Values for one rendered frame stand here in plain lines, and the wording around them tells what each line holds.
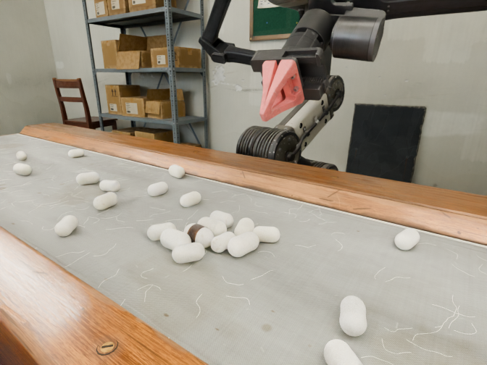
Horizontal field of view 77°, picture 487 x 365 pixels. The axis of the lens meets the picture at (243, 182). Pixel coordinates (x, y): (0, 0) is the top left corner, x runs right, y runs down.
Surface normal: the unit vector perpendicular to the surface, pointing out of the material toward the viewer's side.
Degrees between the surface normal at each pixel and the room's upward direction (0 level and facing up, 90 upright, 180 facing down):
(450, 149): 90
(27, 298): 0
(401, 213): 45
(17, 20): 90
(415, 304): 0
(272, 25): 90
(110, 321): 0
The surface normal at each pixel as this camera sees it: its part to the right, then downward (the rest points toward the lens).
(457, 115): -0.55, 0.26
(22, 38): 0.83, 0.18
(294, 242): 0.00, -0.95
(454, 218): -0.40, -0.48
